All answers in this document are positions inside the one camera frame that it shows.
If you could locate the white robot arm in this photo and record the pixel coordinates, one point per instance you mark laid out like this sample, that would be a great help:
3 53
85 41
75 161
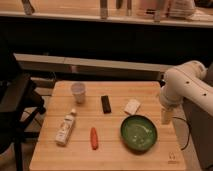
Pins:
185 81

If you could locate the green ceramic bowl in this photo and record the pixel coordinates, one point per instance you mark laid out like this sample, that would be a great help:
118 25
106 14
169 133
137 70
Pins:
138 133

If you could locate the white plastic bottle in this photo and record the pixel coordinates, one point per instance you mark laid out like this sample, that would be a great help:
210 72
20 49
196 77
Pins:
65 129

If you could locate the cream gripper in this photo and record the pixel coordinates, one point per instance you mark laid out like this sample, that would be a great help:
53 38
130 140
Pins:
166 115

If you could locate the clear plastic cup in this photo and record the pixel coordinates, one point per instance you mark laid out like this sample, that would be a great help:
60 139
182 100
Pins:
78 90

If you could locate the black rectangular block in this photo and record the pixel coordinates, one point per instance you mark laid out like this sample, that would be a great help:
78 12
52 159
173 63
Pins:
105 104

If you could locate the black chair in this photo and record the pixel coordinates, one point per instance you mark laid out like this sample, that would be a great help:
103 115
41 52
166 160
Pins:
19 104

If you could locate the white sponge block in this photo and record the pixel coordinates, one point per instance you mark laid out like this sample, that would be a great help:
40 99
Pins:
132 106

